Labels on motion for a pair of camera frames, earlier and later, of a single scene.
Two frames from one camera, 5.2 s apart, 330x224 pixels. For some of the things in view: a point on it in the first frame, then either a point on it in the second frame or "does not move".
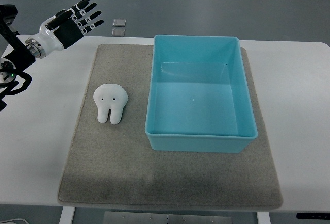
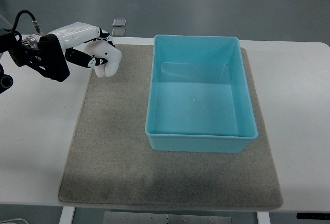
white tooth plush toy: x=110 y=97 -> x=101 y=49
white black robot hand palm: x=51 y=40 -> x=78 y=32
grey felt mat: x=109 y=162 does not move
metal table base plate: x=134 y=217 does not move
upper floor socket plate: x=119 y=22 does not move
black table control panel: x=313 y=216 does not move
